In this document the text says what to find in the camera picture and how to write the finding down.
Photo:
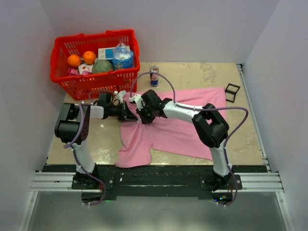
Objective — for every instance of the energy drink can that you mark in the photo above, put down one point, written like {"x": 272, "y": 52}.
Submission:
{"x": 154, "y": 76}

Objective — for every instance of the white red small package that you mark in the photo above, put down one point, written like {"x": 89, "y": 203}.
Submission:
{"x": 85, "y": 69}

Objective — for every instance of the white blue carton box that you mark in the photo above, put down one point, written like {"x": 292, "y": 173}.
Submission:
{"x": 106, "y": 54}

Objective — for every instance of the right orange fruit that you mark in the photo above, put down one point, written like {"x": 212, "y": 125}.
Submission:
{"x": 89, "y": 57}

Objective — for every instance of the left orange fruit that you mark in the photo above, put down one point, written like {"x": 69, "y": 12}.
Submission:
{"x": 74, "y": 60}

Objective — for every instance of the blue plastic bag pack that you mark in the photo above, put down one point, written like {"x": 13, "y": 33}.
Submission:
{"x": 118, "y": 64}

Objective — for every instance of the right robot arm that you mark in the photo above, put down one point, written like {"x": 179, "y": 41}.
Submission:
{"x": 211, "y": 127}

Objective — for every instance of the aluminium rail frame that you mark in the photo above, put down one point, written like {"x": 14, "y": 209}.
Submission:
{"x": 53, "y": 205}

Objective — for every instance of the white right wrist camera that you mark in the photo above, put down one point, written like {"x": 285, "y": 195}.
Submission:
{"x": 137, "y": 100}

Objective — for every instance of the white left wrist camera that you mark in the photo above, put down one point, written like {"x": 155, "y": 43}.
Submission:
{"x": 119, "y": 95}

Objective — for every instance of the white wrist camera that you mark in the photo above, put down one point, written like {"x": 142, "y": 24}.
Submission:
{"x": 137, "y": 100}
{"x": 119, "y": 95}

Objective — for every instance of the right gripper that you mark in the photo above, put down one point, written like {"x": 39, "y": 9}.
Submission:
{"x": 145, "y": 120}

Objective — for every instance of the pink t-shirt garment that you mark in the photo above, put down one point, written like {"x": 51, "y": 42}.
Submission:
{"x": 167, "y": 135}

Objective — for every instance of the green melon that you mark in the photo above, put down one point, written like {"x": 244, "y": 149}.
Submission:
{"x": 102, "y": 66}

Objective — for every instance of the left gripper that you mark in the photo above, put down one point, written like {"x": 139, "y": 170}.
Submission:
{"x": 126, "y": 113}

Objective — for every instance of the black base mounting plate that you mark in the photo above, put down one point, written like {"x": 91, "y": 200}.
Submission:
{"x": 156, "y": 181}

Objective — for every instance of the black square frame stand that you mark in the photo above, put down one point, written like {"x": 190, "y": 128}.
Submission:
{"x": 231, "y": 91}

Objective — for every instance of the pink snack packet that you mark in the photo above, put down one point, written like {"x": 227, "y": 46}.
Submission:
{"x": 73, "y": 72}

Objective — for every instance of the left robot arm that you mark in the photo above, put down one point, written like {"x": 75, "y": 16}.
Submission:
{"x": 73, "y": 123}

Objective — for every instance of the orange fruit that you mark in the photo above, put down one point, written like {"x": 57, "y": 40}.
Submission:
{"x": 74, "y": 60}
{"x": 89, "y": 57}

